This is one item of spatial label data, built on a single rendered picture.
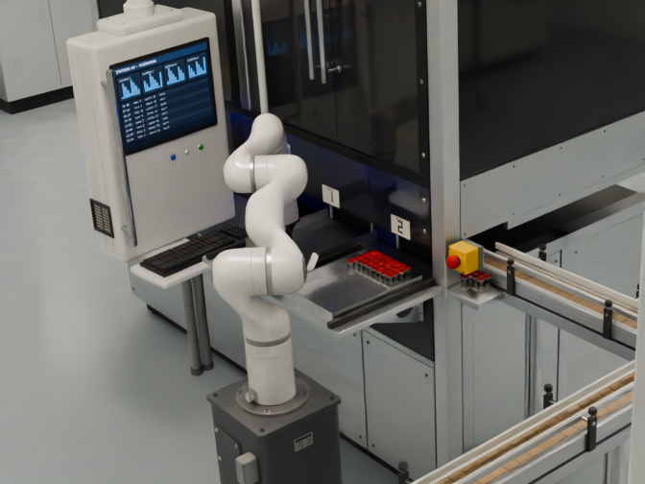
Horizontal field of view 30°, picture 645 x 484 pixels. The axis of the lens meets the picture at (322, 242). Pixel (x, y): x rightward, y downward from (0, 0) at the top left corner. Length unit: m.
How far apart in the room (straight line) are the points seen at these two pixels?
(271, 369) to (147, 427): 1.69
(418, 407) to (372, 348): 0.25
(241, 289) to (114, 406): 1.98
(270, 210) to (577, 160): 1.18
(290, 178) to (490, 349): 1.01
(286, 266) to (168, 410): 1.94
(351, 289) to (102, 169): 0.95
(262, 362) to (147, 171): 1.20
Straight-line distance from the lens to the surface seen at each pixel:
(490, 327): 3.81
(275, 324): 2.99
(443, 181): 3.44
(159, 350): 5.18
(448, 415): 3.82
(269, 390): 3.07
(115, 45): 3.88
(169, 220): 4.15
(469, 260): 3.48
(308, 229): 4.01
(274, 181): 3.16
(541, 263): 3.55
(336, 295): 3.57
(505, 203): 3.66
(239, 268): 2.92
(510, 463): 2.76
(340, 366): 4.20
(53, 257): 6.16
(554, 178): 3.80
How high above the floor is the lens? 2.54
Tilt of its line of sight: 25 degrees down
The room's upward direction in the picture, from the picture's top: 4 degrees counter-clockwise
